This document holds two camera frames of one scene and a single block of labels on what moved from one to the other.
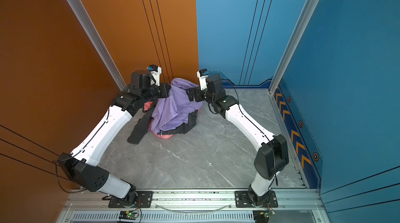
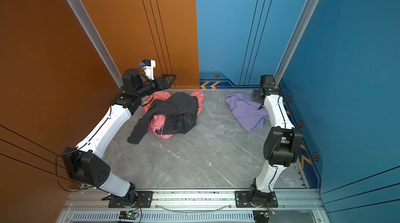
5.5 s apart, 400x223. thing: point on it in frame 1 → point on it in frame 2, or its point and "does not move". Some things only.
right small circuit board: x=263 y=216 does not move
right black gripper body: x=201 y=95 → x=255 y=94
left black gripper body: x=162 y=92 → x=157 y=86
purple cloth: x=173 y=110 → x=247 y=110
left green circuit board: x=126 y=214 does not move
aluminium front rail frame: x=296 y=206 does not move
